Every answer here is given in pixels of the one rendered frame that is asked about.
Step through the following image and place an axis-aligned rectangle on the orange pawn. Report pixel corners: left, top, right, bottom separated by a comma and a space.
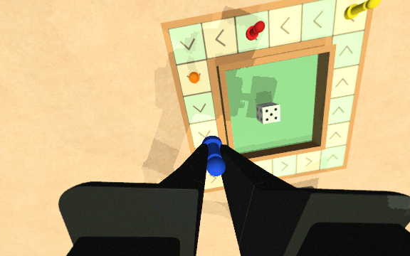
189, 72, 200, 83

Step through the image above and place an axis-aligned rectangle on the white die with black pips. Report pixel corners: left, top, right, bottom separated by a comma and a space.
256, 102, 280, 124

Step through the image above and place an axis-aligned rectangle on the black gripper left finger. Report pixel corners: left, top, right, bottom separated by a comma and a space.
58, 144, 209, 256

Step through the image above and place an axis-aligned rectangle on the red game pawn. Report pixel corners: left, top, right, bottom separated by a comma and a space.
246, 21, 265, 41

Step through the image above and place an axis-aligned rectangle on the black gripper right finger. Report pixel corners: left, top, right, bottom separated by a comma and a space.
220, 144, 410, 256

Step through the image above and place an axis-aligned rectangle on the blue game pawn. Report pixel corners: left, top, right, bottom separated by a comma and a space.
202, 135, 226, 176

